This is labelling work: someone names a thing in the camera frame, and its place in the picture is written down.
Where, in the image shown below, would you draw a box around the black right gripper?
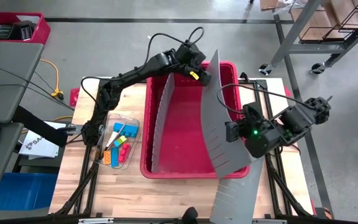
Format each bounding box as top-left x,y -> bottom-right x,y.
238,102 -> 284,159

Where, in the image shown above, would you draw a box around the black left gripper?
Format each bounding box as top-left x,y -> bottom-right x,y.
174,42 -> 213,87

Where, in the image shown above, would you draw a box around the long grey slotted divider panel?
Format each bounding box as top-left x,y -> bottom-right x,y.
200,49 -> 252,179
151,73 -> 176,174

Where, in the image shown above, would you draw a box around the large red plastic bin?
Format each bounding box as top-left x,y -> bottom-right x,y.
140,60 -> 250,180

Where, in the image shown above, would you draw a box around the short grey divider panel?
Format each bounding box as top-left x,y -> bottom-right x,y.
209,157 -> 264,224

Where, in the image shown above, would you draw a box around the long blue toy brick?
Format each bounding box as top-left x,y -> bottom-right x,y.
113,123 -> 139,138

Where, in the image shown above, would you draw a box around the clear plastic tray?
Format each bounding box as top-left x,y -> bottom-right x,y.
95,113 -> 140,170

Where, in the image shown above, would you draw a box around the person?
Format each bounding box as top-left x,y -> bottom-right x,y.
181,207 -> 199,224

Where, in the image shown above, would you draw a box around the white printed tag card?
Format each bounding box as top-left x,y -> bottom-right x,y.
106,130 -> 121,149

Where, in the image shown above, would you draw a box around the cardboard boxes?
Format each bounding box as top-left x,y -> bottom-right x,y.
259,0 -> 358,41

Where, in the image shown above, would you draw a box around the small red crate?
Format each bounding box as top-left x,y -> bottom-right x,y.
0,11 -> 52,46

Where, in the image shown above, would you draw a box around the black bar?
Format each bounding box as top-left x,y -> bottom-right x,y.
12,105 -> 68,149

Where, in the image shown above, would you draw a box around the white printed paper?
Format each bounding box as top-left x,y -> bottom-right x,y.
19,121 -> 67,159

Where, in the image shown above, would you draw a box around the black electronic box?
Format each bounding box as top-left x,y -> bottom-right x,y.
13,21 -> 37,42
0,24 -> 14,40

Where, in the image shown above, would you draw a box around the grey desk top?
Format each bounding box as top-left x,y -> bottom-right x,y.
0,40 -> 45,124

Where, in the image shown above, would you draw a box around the blue plastic bin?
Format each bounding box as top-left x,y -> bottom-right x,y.
0,172 -> 58,212

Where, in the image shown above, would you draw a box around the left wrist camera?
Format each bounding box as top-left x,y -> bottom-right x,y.
193,50 -> 207,65

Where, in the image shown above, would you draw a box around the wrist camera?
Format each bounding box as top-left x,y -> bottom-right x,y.
193,50 -> 207,65
224,121 -> 240,143

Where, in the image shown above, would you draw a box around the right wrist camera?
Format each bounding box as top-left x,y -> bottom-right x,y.
224,121 -> 240,143

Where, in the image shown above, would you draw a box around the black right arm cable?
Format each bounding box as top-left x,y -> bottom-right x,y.
216,83 -> 315,114

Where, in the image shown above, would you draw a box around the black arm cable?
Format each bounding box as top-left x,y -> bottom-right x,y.
81,26 -> 204,103
216,83 -> 315,114

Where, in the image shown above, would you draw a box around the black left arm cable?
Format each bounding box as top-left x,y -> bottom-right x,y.
81,26 -> 204,103

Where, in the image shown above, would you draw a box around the grey metal cart frame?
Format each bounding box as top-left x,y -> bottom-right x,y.
270,0 -> 358,68

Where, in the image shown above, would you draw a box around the black wire rack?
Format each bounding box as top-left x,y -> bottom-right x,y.
298,2 -> 358,44

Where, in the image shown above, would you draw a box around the tool with wooden handle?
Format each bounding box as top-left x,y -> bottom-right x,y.
98,123 -> 126,160

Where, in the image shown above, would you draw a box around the yellow cable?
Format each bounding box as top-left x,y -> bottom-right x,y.
39,58 -> 65,100

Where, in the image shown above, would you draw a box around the black table frame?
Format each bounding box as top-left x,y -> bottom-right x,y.
53,71 -> 315,218

